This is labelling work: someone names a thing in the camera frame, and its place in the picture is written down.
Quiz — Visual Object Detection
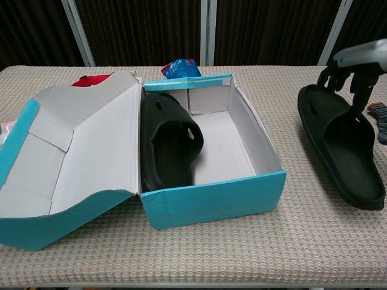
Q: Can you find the red lanyard strap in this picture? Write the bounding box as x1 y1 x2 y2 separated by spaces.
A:
71 71 115 88

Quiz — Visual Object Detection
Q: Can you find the grey striped work glove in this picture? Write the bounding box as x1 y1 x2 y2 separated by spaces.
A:
366 102 387 149

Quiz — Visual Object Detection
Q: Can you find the beige woven tablecloth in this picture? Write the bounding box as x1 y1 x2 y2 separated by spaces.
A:
0 65 387 286

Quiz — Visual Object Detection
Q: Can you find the blue snack bag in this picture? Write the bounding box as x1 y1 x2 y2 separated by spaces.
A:
160 57 202 80

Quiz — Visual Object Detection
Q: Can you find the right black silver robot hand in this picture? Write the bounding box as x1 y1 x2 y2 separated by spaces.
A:
316 39 387 117

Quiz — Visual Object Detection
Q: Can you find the grey metal partition post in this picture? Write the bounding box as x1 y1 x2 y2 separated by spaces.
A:
317 0 354 66
61 0 96 67
200 0 218 66

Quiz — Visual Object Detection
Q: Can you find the black rubber slipper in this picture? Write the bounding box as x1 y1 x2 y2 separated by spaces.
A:
140 92 205 192
297 83 387 211

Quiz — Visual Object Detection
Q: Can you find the pink white plastic packet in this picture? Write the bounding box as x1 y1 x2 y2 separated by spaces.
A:
0 118 18 149

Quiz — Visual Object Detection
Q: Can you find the teal white cardboard shoe box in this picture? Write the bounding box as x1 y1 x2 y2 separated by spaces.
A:
0 71 287 252

